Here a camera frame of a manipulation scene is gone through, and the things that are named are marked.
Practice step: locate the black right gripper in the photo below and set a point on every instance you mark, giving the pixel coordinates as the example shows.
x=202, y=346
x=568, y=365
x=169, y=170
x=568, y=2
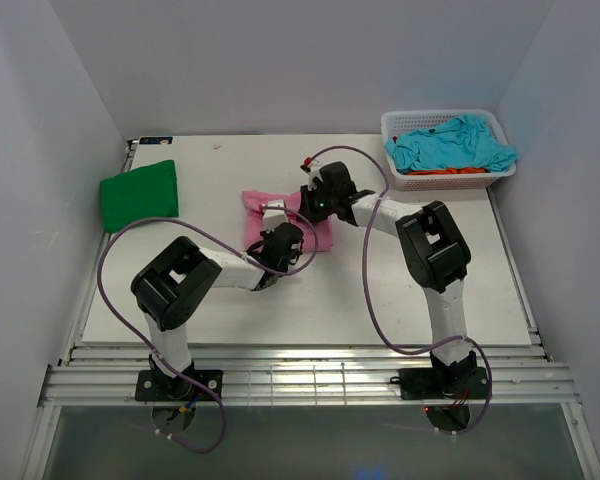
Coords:
x=306, y=208

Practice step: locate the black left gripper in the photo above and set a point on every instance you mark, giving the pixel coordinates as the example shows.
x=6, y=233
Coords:
x=265, y=236

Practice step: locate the pink t shirt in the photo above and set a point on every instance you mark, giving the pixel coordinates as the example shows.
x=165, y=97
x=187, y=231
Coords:
x=253, y=199

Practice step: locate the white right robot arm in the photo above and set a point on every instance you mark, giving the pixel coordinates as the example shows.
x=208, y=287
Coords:
x=434, y=250

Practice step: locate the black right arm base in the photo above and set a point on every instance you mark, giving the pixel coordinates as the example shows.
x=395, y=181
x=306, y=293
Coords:
x=446, y=402

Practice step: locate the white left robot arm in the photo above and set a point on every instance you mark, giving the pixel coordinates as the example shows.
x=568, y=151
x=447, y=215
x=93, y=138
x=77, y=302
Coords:
x=173, y=285

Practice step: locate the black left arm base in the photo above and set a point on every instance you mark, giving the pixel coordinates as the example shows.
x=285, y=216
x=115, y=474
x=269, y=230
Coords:
x=173, y=399

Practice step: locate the white plastic basket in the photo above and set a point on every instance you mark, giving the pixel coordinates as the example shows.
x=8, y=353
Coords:
x=394, y=123

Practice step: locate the orange t shirt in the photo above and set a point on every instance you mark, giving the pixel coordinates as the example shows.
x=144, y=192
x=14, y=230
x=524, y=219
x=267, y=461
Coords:
x=449, y=171

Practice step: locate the green folded t shirt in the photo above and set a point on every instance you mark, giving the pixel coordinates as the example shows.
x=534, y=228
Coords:
x=144, y=192

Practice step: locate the blue label sticker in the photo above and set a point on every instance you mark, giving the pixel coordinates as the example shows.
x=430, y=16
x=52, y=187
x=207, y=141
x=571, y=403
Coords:
x=155, y=140

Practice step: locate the blue t shirt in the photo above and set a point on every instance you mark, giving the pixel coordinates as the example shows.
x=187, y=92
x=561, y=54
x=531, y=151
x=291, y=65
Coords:
x=463, y=143

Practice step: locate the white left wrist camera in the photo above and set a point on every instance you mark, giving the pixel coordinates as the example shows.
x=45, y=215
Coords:
x=273, y=214

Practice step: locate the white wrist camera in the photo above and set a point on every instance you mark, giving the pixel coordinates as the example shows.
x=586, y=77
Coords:
x=312, y=168
x=273, y=214

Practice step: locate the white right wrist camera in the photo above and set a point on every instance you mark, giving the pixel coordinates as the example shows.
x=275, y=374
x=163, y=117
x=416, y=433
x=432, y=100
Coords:
x=312, y=168

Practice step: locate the aluminium frame rail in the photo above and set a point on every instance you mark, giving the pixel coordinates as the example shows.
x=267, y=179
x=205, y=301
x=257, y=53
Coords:
x=300, y=376

